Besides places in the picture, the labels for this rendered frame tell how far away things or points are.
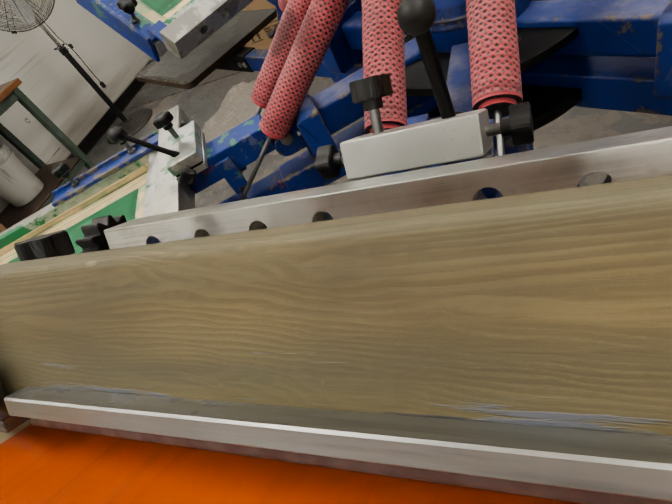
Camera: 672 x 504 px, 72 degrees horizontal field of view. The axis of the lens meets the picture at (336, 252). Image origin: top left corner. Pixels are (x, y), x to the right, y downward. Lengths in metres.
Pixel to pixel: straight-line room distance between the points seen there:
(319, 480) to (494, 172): 0.23
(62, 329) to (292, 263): 0.14
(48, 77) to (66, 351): 4.75
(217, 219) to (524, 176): 0.27
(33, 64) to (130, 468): 4.75
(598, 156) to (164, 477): 0.31
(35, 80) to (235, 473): 4.75
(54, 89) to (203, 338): 4.81
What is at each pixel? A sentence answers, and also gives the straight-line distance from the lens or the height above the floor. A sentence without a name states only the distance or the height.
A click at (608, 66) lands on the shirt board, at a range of 0.87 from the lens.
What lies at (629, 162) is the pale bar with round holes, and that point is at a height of 1.16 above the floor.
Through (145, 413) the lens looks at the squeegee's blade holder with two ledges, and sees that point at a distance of 0.22.
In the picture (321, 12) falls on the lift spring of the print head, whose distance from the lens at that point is 0.74.
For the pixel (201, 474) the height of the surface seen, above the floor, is 1.21.
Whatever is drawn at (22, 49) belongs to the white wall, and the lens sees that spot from 4.95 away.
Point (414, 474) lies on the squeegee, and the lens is 0.19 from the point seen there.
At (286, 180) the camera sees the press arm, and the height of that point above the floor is 0.92.
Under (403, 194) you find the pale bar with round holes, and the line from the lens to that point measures 0.37.
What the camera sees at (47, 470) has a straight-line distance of 0.31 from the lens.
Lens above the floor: 1.39
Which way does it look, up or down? 42 degrees down
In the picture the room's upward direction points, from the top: 33 degrees counter-clockwise
